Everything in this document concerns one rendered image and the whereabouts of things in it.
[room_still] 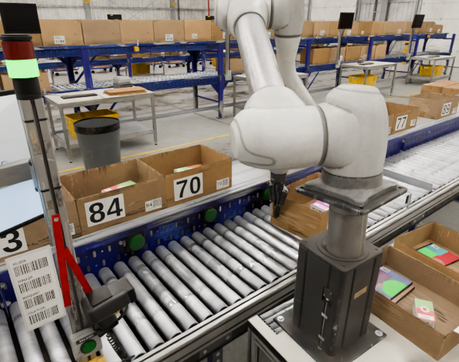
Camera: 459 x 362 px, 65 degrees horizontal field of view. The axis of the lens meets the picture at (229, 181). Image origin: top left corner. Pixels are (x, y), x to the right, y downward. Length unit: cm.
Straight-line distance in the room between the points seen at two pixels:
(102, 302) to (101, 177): 100
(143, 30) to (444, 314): 587
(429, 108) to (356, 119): 289
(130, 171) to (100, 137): 238
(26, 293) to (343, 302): 80
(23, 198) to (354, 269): 85
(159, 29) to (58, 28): 159
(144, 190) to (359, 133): 100
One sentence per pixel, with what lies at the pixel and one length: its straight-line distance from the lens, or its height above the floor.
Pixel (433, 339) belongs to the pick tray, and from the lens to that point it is 132.
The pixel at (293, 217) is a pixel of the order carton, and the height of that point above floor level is 84.
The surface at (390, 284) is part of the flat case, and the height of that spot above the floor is 78.
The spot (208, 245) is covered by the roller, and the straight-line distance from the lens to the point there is 167.
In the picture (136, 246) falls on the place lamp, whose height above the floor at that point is 80.
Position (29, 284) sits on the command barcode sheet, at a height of 117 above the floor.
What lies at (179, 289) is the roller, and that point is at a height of 75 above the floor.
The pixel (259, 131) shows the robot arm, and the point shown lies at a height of 145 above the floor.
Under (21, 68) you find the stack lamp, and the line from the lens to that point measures 76.
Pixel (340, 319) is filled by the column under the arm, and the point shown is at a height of 91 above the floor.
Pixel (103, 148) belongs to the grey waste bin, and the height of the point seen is 39.
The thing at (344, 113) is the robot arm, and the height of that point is 149.
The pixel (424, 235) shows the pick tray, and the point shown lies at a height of 79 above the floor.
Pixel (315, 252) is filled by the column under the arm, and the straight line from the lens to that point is 108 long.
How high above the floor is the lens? 168
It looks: 24 degrees down
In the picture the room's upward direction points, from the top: straight up
